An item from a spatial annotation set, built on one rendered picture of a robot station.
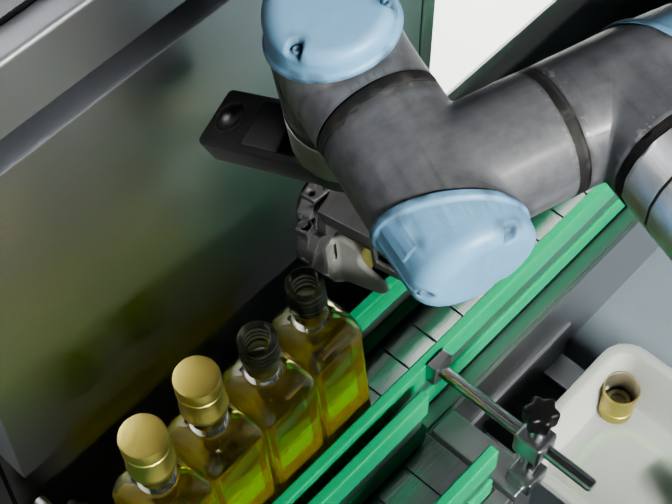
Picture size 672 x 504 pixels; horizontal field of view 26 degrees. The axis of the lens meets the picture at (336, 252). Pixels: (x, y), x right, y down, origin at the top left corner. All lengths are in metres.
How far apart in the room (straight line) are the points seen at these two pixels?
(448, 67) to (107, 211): 0.43
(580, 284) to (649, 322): 0.15
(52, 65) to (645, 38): 0.35
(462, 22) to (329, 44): 0.55
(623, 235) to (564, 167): 0.67
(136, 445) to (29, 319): 0.13
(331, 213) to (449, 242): 0.23
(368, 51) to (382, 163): 0.06
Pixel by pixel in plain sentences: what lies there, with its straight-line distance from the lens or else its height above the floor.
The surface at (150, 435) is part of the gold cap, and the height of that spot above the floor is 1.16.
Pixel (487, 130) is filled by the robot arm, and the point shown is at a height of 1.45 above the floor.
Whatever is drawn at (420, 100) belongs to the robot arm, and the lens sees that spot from 0.77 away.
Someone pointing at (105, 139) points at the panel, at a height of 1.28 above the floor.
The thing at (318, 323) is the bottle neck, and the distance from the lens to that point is 1.08.
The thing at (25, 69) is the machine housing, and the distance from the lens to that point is 0.89.
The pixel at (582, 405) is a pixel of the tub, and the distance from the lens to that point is 1.40.
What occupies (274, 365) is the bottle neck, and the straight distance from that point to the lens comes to 1.05.
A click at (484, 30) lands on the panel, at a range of 1.36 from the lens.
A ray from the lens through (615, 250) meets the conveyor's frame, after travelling 1.44.
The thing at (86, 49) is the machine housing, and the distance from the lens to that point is 0.92.
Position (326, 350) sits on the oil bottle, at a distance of 1.10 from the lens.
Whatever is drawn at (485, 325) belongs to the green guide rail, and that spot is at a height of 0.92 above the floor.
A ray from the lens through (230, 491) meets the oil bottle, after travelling 1.11.
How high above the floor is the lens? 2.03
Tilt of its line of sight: 56 degrees down
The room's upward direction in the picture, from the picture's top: straight up
